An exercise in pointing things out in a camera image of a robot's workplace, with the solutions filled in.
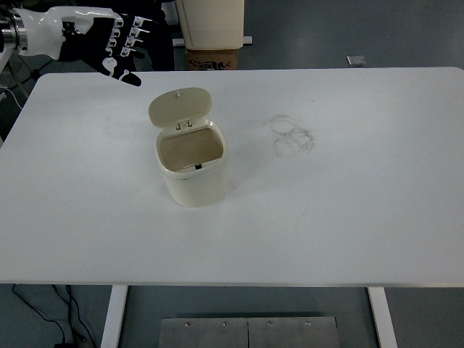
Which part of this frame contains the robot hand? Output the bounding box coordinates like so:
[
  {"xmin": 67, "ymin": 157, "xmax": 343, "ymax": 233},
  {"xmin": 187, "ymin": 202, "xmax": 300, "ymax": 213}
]
[{"xmin": 13, "ymin": 6, "xmax": 162, "ymax": 88}]

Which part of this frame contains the large cream cabinet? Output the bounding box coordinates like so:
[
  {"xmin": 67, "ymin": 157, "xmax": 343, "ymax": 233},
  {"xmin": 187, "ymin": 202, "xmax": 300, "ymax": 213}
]
[{"xmin": 174, "ymin": 0, "xmax": 247, "ymax": 51}]

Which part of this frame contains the black floor cable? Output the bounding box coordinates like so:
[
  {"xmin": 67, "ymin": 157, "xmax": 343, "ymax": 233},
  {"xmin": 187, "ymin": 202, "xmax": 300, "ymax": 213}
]
[{"xmin": 12, "ymin": 283, "xmax": 96, "ymax": 348}]

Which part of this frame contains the white table leg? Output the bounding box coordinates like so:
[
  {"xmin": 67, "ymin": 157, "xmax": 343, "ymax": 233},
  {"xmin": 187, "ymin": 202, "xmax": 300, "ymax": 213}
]
[
  {"xmin": 99, "ymin": 285, "xmax": 129, "ymax": 348},
  {"xmin": 367, "ymin": 287, "xmax": 398, "ymax": 348}
]

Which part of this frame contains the printed cardboard box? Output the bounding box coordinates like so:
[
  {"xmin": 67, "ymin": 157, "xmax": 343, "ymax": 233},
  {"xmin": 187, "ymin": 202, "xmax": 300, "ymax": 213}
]
[{"xmin": 185, "ymin": 48, "xmax": 240, "ymax": 70}]

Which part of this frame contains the person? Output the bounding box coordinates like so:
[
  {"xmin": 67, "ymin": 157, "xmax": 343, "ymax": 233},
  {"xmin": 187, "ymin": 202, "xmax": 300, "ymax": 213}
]
[{"xmin": 136, "ymin": 0, "xmax": 175, "ymax": 72}]

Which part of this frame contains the grey metal plate with screws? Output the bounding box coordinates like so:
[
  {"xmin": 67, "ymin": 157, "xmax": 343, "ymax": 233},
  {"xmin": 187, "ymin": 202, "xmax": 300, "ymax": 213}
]
[
  {"xmin": 159, "ymin": 317, "xmax": 249, "ymax": 348},
  {"xmin": 246, "ymin": 315, "xmax": 339, "ymax": 348}
]

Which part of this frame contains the cream plastic trash bin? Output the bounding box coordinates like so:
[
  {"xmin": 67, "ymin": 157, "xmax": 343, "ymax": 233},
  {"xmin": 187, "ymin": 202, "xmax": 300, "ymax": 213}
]
[{"xmin": 148, "ymin": 87, "xmax": 231, "ymax": 208}]

